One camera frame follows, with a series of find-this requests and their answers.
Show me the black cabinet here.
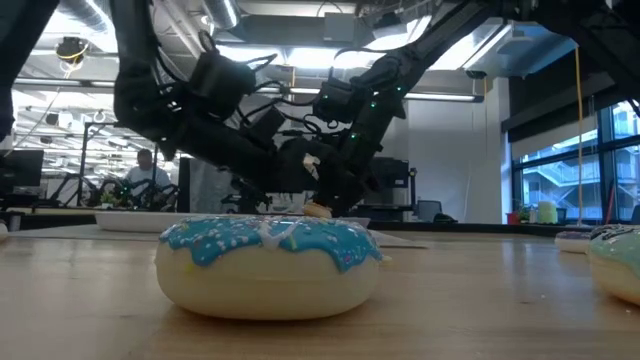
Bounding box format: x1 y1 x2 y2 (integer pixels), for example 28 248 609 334
370 156 413 207

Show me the purple round plate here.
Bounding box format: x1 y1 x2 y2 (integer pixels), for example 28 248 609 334
329 215 372 229

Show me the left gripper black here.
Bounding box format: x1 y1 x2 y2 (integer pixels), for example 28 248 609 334
167 107 332 195

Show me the grey partition panel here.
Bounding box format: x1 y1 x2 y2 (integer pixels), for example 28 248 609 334
177 156 237 215

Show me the small orange frosted donut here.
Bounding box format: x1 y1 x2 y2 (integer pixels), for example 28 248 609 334
302 201 334 220

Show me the black office chair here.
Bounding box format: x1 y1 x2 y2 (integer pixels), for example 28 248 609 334
416 199 445 224

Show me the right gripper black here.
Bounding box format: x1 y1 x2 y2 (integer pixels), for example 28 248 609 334
318 92 407 218

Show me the large blue frosted donut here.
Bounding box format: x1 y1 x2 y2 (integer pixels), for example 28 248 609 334
153 214 386 322

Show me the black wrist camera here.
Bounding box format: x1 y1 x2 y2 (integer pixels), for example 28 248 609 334
188 30 257 120
313 76 355 125

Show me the black computer monitor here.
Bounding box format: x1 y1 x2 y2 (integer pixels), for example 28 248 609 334
0 149 46 189

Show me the large green frosted donut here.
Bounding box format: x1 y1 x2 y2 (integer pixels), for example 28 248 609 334
587 224 640 308

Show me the yellow-green container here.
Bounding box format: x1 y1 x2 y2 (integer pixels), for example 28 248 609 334
536 200 559 226

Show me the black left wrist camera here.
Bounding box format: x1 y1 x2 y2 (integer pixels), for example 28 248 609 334
188 30 257 120

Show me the white round plate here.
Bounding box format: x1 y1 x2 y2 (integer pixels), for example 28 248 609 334
94 211 216 234

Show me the black round ceiling device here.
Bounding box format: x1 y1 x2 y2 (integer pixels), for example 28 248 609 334
54 35 92 67

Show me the person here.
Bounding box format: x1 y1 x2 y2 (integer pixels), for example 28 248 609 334
123 148 173 200

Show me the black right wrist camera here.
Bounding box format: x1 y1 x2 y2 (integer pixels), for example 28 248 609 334
313 76 355 125

